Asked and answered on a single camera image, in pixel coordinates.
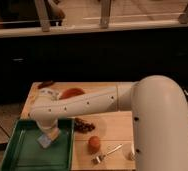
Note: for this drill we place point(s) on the white tube with black cap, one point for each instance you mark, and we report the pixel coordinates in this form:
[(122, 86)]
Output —
[(47, 96)]

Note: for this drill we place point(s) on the dark red toy pepper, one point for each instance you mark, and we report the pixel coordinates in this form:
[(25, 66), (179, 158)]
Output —
[(45, 84)]

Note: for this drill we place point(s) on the white plastic cup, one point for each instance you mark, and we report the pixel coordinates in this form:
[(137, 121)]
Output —
[(131, 156)]

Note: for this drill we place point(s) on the orange bowl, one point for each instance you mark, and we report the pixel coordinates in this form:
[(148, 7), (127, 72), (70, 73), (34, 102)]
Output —
[(72, 92)]

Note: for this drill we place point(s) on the blue sponge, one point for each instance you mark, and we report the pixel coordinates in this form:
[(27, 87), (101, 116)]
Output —
[(44, 141)]

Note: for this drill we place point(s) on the orange fruit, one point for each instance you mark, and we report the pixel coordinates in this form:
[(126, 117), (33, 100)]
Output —
[(94, 144)]

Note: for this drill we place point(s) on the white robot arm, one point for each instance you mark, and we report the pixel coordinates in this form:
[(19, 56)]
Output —
[(160, 118)]

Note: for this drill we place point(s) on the wooden table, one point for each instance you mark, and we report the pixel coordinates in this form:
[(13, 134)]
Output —
[(113, 129)]

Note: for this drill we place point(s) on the silver fork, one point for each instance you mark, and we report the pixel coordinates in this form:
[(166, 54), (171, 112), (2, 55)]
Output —
[(98, 159)]

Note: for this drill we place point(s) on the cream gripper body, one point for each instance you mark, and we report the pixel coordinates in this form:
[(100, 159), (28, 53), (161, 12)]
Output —
[(51, 133)]

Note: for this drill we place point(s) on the brown grape bunch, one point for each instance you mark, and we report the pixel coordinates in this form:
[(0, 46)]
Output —
[(83, 126)]

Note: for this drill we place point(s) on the green plastic tray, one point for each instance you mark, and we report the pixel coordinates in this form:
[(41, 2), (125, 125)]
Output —
[(24, 153)]

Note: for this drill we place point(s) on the white window rail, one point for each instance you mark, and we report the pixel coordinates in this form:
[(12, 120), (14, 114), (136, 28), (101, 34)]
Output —
[(93, 28)]

